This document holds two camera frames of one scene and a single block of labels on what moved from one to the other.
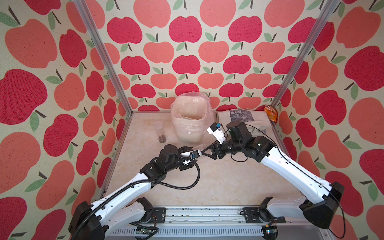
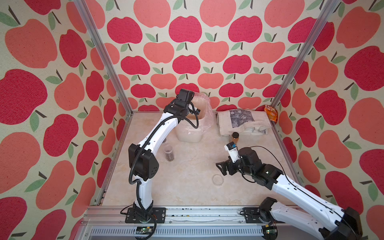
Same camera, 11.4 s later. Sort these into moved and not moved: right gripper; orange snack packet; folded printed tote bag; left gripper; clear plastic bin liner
Moved: left gripper; right gripper
Not moved: orange snack packet; folded printed tote bag; clear plastic bin liner
